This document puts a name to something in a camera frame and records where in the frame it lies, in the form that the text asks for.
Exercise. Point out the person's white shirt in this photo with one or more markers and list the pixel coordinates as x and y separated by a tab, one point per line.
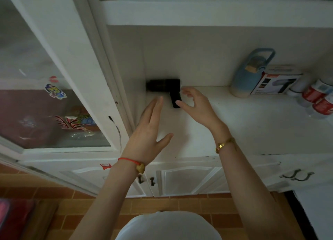
169	226

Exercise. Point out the person's right forearm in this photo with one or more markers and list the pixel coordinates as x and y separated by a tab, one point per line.
249	190

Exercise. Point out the small red sticker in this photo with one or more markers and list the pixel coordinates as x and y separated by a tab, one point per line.
53	78

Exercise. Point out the white glass cabinet door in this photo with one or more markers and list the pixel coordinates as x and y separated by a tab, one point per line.
62	73

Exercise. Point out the cartoon character sticker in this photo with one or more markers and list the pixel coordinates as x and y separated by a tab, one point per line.
55	91

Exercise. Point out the person's right thumb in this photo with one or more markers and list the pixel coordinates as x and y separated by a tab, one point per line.
184	107

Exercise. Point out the person's left hand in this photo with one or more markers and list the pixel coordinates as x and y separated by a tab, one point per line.
144	141

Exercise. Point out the plain white bottle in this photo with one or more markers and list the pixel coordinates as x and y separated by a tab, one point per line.
299	87

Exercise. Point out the person's left thumb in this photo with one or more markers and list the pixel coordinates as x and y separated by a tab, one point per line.
164	140

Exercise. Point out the white product box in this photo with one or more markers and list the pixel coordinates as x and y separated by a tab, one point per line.
275	82

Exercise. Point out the dark cabinet door knob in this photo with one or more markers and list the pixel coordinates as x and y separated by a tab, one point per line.
152	181
140	179

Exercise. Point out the black handheld massage gun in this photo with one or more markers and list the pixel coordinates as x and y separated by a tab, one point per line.
166	86

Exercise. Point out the red and white patterned packet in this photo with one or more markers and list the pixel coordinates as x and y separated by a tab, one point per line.
75	124

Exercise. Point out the red bag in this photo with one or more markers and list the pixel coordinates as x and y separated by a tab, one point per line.
14	217

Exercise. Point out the white drawer front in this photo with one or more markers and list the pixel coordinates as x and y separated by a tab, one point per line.
291	169

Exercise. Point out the red label sticker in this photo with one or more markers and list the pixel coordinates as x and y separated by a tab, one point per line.
105	166

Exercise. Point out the white bottle with red label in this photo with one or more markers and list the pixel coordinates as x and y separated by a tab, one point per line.
322	107
316	91

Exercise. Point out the person's left forearm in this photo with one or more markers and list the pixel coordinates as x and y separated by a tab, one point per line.
109	200

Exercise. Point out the white lower cabinet door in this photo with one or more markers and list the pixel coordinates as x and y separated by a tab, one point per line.
187	180
85	174

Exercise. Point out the person's right hand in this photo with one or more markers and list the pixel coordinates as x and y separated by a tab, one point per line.
205	115

